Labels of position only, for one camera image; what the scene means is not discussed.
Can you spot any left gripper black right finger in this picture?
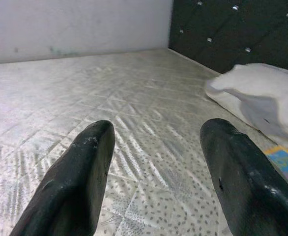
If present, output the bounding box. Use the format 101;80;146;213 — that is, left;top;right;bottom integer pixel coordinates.
199;118;288;236

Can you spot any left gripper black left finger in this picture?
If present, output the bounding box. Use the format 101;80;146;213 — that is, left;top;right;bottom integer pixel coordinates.
10;119;116;236

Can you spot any white pillow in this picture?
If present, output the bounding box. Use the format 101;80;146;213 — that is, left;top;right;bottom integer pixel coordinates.
204;62;288;148

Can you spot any black tufted headboard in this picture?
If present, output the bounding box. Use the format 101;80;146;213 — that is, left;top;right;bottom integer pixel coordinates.
168;0;288;75

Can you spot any grey patterned mattress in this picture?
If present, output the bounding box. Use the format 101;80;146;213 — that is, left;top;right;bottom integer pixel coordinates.
0;48;288;236

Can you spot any colourful children's book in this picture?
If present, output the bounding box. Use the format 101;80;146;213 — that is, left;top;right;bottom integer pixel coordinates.
264;145;288;195

